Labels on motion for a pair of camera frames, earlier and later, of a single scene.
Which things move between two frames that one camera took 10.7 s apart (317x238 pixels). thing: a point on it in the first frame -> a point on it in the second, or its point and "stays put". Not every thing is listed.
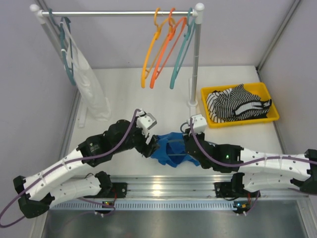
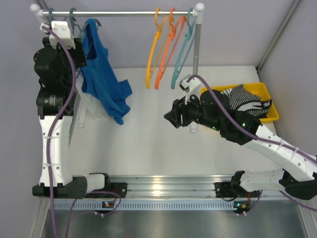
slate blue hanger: x=179 y=141 -> x=76 y=30
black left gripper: x=150 y=145 -> x=80 y=52
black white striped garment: x=236 y=104 stays put
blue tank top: x=172 y=150 -> x=99 y=80
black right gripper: x=186 y=137 -> x=179 y=108
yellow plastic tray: x=258 y=89 stays put
